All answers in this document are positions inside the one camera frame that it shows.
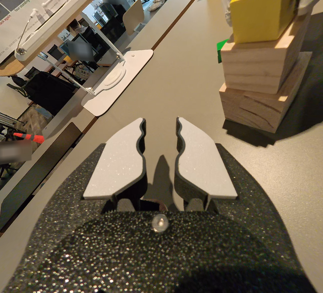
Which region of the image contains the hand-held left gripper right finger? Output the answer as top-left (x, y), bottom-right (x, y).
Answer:
top-left (174, 116), bottom-right (238, 211)

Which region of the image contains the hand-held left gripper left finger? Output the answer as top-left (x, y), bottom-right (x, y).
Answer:
top-left (83, 117), bottom-right (148, 211)

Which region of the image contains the yellow cube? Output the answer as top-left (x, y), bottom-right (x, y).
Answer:
top-left (230, 0), bottom-right (301, 44)

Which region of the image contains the green cube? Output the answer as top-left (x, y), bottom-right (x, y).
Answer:
top-left (217, 39), bottom-right (230, 64)

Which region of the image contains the white crumpled bag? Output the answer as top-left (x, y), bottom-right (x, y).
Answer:
top-left (148, 0), bottom-right (172, 11)

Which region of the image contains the dark-grained wooden cube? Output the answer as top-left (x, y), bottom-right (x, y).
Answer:
top-left (219, 52), bottom-right (313, 134)

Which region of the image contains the black table panel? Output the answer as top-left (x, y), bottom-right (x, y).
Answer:
top-left (0, 122), bottom-right (83, 231)

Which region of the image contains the plain pale wooden cube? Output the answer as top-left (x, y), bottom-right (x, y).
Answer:
top-left (221, 14), bottom-right (312, 94)

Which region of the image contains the red black striped pole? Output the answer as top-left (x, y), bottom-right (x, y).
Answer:
top-left (13, 133), bottom-right (45, 144)

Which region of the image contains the white desk lamp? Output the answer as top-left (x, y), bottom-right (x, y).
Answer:
top-left (14, 0), bottom-right (154, 117)

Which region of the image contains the beige chair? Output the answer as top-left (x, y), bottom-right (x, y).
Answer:
top-left (123, 0), bottom-right (145, 36)

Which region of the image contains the black cloth cover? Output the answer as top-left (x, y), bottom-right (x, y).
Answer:
top-left (25, 71), bottom-right (79, 117)

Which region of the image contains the black office chair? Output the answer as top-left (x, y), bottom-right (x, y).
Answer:
top-left (7, 75), bottom-right (31, 98)

